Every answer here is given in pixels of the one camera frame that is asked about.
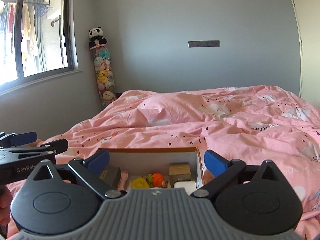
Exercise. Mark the white glasses case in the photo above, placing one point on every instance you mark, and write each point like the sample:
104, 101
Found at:
188, 186

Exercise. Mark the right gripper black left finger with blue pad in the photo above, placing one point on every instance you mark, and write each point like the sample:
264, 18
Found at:
79, 179

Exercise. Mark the gold square gift box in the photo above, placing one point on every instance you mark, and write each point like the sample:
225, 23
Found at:
179, 172

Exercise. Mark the yellow tape measure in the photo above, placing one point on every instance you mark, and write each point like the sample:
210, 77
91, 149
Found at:
140, 183

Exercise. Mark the pink pouch in box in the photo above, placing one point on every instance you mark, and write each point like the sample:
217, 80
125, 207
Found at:
123, 178

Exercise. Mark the orange cardboard storage box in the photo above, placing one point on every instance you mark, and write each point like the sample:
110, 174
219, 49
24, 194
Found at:
139, 162

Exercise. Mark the black rectangular box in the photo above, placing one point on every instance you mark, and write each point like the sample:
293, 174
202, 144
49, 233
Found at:
111, 176

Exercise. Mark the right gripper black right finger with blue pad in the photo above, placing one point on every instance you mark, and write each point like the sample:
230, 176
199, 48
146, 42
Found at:
232, 172

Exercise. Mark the clear tube of plush toys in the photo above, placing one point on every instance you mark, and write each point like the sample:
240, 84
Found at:
104, 74

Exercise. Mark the pink printed duvet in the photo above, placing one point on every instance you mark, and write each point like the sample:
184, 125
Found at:
252, 124

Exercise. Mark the crochet orange fruit toy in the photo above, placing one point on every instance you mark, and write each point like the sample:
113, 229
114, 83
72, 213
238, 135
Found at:
155, 179

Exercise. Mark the person's left hand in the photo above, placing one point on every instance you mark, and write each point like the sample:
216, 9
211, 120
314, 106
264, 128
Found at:
6, 198

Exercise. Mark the window with black frame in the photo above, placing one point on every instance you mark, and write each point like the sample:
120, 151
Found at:
37, 41

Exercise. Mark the panda plush toy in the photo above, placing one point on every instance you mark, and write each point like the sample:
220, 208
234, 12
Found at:
96, 37

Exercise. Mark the white wardrobe door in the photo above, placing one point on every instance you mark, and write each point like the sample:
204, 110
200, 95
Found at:
307, 17

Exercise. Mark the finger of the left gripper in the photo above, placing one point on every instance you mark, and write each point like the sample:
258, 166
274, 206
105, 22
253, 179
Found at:
13, 139
55, 147

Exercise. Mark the grey wall switch panel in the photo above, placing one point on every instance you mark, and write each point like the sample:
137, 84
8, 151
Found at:
209, 43

